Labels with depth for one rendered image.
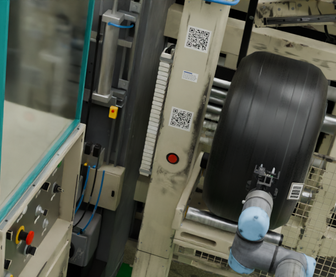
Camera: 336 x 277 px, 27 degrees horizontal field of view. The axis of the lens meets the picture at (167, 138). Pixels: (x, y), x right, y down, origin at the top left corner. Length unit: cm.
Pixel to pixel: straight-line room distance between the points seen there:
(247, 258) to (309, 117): 51
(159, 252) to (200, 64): 79
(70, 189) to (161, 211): 44
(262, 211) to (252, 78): 52
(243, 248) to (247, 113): 46
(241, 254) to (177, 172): 65
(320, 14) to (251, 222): 99
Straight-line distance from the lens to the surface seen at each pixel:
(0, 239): 168
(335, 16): 249
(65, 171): 217
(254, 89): 211
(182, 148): 234
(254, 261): 183
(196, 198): 265
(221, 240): 239
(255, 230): 176
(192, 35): 216
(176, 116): 228
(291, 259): 180
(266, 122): 208
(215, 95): 267
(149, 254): 264
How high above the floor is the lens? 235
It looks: 31 degrees down
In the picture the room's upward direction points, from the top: 12 degrees clockwise
